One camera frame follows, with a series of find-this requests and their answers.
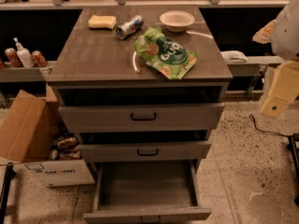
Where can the open cardboard box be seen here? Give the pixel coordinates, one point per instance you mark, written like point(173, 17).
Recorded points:
point(26, 135)

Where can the red soda can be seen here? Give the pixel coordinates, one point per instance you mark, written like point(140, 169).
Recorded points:
point(39, 58)
point(13, 57)

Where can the black stand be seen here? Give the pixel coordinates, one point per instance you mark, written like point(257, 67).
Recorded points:
point(9, 173)
point(293, 147)

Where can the red soda can right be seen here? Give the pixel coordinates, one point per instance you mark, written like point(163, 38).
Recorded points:
point(39, 58)

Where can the silver soda can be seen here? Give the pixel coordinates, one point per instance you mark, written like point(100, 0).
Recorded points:
point(130, 27)

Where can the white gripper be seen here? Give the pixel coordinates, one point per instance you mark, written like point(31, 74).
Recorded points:
point(287, 36)

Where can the folded white cloth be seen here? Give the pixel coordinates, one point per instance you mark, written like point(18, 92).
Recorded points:
point(234, 56)

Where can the white pump bottle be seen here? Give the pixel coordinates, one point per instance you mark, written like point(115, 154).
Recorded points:
point(24, 54)

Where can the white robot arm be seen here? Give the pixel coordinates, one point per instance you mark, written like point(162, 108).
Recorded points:
point(283, 35)

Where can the black stand right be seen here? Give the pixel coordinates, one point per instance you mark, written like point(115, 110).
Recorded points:
point(293, 147)

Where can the black stand left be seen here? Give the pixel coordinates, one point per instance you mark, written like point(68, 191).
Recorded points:
point(9, 173)

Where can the snack bags in box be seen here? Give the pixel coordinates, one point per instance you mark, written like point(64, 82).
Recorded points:
point(64, 148)

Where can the red soda can left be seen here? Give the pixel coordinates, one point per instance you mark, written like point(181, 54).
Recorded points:
point(13, 57)

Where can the grey drawer cabinet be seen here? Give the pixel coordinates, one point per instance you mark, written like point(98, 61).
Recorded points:
point(95, 68)

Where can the yellow sponge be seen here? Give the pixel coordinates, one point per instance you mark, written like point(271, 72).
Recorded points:
point(99, 22)

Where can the green chip bag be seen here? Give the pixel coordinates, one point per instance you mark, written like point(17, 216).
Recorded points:
point(163, 54)

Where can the white paper bowl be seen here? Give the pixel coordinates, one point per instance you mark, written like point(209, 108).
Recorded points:
point(177, 21)

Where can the grey drawer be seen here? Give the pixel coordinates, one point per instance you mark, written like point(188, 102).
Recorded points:
point(146, 192)
point(141, 118)
point(165, 151)

